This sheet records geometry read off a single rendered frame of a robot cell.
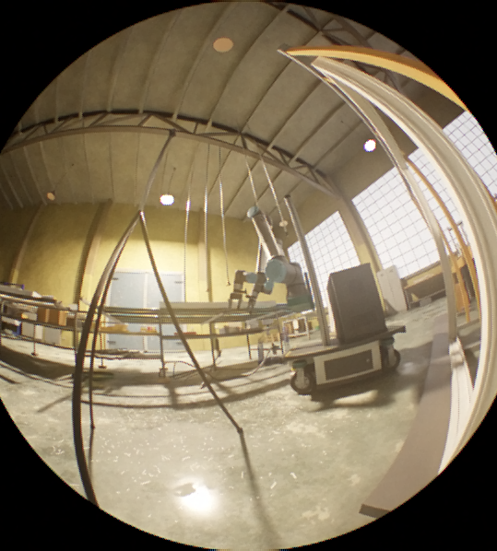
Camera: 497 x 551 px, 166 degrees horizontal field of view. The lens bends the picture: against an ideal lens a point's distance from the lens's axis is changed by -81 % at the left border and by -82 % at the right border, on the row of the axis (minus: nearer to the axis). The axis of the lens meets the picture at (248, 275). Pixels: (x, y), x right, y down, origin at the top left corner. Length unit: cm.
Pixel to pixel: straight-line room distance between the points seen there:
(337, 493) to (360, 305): 110
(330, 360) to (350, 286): 53
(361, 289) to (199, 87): 791
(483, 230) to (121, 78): 886
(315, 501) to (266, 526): 14
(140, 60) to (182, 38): 162
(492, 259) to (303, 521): 62
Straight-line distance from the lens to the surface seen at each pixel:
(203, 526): 58
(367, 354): 125
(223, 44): 557
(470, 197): 38
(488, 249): 37
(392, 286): 788
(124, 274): 917
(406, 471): 59
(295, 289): 124
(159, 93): 826
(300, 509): 59
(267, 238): 130
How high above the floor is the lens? 50
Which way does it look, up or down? 20 degrees up
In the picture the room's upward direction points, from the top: 8 degrees counter-clockwise
